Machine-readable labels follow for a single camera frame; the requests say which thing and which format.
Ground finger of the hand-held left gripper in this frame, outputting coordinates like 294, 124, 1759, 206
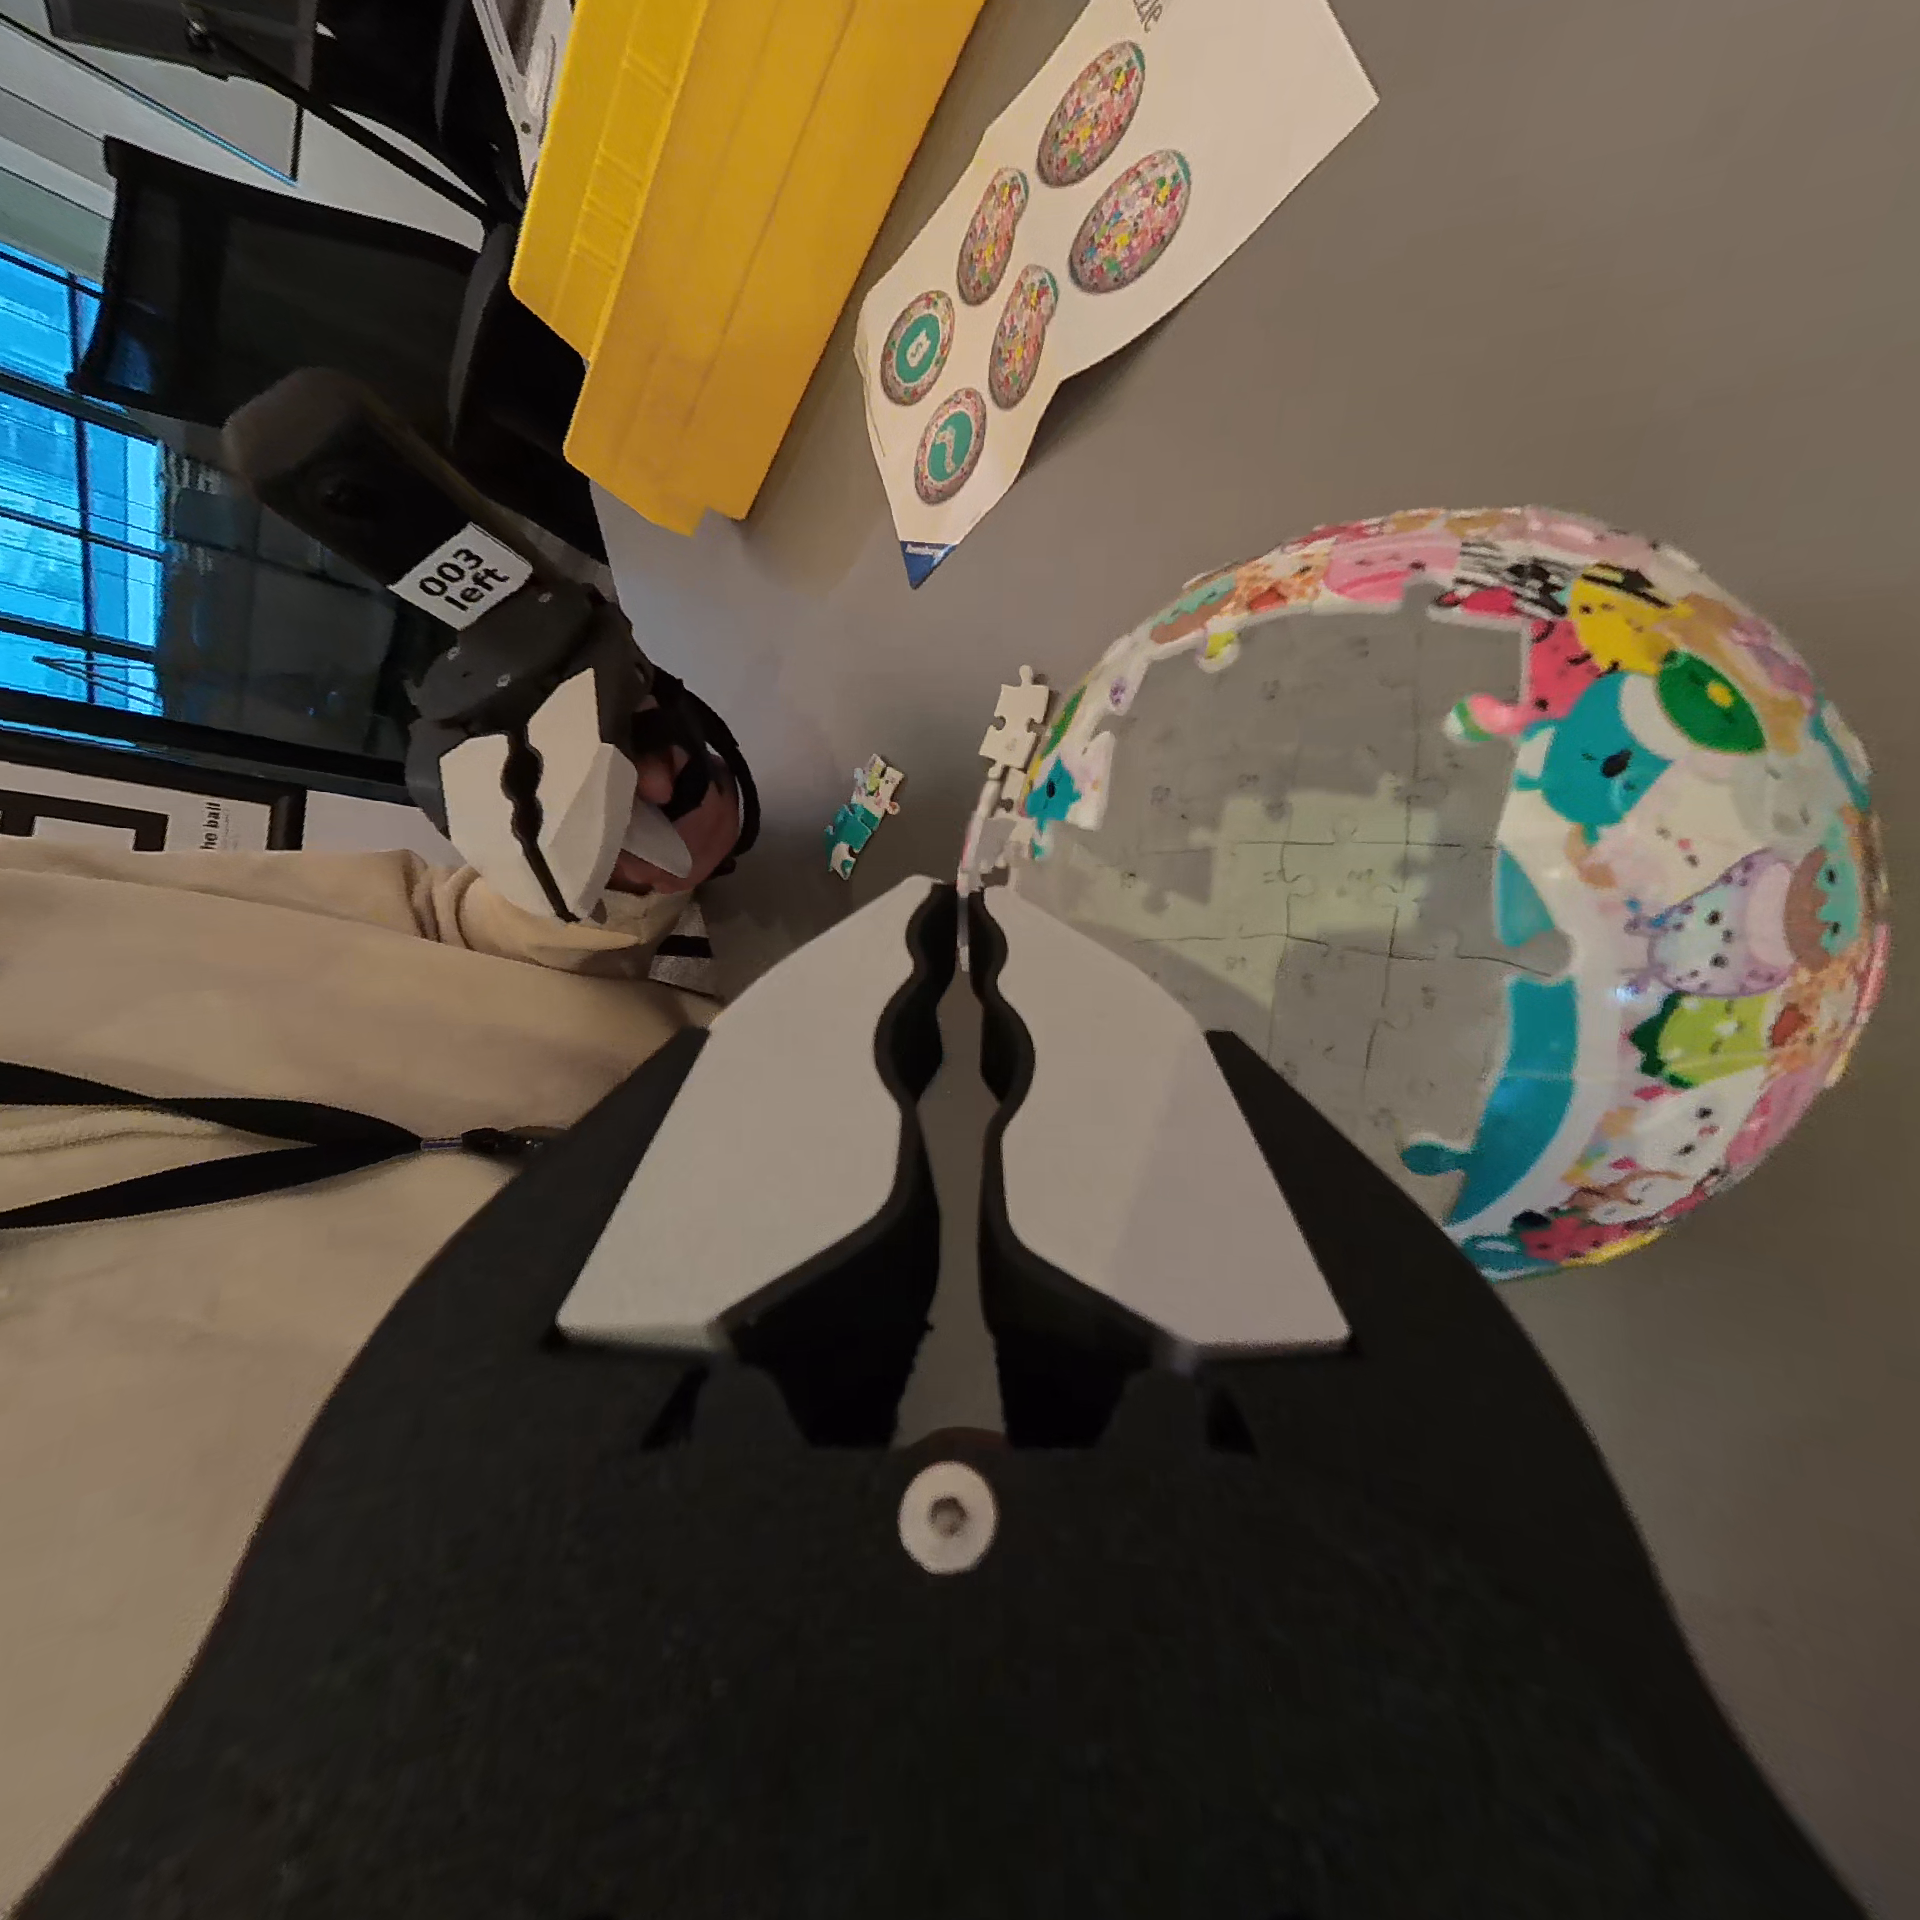
433, 732, 577, 920
529, 668, 649, 923

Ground person's left hand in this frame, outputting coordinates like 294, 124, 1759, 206
634, 739, 744, 895

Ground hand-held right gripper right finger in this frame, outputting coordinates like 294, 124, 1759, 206
959, 884, 1356, 1448

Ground white backed puzzle piece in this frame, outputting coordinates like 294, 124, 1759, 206
959, 768, 1043, 965

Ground colourful puzzle ball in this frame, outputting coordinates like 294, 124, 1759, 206
998, 506, 1890, 1279

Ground black lanyard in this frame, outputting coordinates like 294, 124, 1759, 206
0, 1058, 570, 1234

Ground printed puzzle leaflet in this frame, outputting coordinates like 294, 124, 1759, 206
851, 0, 1384, 594

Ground yellow plastic bin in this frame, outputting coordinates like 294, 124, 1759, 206
508, 0, 988, 539

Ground black office chair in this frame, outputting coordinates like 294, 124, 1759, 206
66, 134, 602, 576

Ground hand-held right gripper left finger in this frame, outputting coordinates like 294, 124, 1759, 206
556, 874, 963, 1448

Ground person's cream sweatshirt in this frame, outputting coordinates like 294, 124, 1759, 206
0, 831, 726, 1884

